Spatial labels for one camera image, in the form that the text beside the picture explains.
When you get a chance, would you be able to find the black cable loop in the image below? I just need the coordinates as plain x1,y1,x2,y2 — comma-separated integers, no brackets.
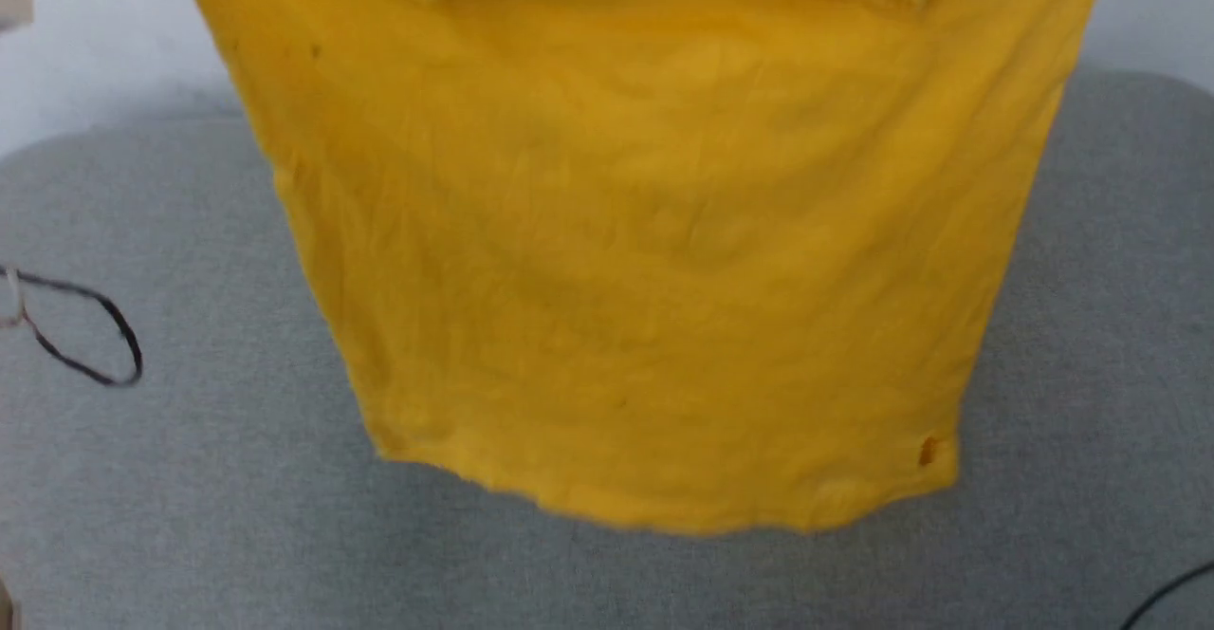
0,267,145,388

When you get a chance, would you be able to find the black cable at right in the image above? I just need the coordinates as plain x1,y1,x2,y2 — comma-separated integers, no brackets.
1123,562,1214,630

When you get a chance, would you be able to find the yellow shirt with print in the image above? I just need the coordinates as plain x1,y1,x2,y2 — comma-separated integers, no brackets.
152,0,1113,536

